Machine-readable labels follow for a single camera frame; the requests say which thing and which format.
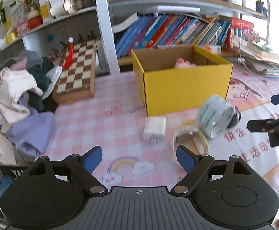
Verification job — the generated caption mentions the beige strap watch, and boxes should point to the beige strap watch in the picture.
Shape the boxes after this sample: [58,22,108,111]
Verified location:
[171,125,209,160]

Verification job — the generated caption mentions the pile of clothes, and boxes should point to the pile of clothes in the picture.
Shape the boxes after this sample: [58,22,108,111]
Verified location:
[0,67,43,166]

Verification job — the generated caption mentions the black small box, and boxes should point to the black small box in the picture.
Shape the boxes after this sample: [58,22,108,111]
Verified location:
[255,1,268,15]

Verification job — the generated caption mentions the white cable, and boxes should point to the white cable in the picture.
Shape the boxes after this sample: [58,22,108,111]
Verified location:
[222,0,247,64]

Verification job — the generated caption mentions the stack of books and papers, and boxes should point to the stack of books and papers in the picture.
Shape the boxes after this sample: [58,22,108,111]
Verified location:
[233,37,279,80]

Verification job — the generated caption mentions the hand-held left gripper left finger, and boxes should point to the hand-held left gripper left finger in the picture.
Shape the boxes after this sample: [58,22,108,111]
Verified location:
[22,146,108,196]

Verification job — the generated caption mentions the white desk lamp bar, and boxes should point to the white desk lamp bar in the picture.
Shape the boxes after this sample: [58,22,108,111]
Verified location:
[145,5,200,14]

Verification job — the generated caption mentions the white folded cloth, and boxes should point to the white folded cloth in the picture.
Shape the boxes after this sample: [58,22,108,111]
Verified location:
[42,66,63,100]

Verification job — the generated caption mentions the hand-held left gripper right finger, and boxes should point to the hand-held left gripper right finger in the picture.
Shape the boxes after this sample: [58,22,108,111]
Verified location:
[171,145,259,195]

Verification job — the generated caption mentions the row of colourful books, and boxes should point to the row of colourful books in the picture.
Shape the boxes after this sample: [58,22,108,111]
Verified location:
[116,14,231,58]

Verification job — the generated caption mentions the yellow label jar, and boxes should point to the yellow label jar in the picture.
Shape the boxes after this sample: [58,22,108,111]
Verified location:
[39,0,50,20]

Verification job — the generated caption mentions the pink checked printed table mat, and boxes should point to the pink checked printed table mat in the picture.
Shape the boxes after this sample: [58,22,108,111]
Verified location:
[34,63,279,197]

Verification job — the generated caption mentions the orange and white small box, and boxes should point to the orange and white small box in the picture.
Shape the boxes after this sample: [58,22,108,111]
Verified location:
[198,44,223,54]

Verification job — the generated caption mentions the white desk shelf unit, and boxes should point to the white desk shelf unit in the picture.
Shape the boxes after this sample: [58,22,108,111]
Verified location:
[0,0,269,76]

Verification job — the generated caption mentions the pink plush toy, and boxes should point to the pink plush toy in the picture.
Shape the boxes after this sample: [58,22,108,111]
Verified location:
[174,57,199,69]

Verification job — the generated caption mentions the yellow cardboard box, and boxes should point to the yellow cardboard box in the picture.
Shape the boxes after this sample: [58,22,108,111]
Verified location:
[131,44,233,117]

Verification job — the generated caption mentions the lilac garment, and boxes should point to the lilac garment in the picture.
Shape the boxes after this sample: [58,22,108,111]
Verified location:
[7,98,56,158]

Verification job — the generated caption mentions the dark green garment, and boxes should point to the dark green garment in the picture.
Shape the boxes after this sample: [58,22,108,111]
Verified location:
[27,57,59,113]

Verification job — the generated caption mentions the red tassel ornament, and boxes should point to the red tassel ornament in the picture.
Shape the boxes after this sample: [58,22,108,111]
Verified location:
[62,37,74,70]

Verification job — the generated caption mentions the pink tissue box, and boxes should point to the pink tissue box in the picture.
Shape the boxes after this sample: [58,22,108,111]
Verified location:
[15,20,30,36]

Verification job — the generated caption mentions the grey garment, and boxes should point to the grey garment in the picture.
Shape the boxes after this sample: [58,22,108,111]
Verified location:
[19,50,43,69]

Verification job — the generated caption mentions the wooden chessboard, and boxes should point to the wooden chessboard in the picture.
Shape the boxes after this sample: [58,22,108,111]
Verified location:
[52,40,97,105]

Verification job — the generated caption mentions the pink garment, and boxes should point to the pink garment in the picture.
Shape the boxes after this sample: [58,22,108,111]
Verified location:
[11,59,28,70]

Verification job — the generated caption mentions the clear tape roll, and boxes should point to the clear tape roll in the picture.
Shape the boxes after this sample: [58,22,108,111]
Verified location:
[196,94,236,140]

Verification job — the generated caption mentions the white plug charger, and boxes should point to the white plug charger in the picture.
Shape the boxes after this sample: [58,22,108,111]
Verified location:
[143,117,167,145]

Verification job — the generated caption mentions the black chair frame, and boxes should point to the black chair frame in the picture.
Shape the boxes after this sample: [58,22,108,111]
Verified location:
[0,146,35,178]

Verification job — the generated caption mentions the blue water jug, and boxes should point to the blue water jug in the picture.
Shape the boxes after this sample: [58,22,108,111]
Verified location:
[0,175,15,201]

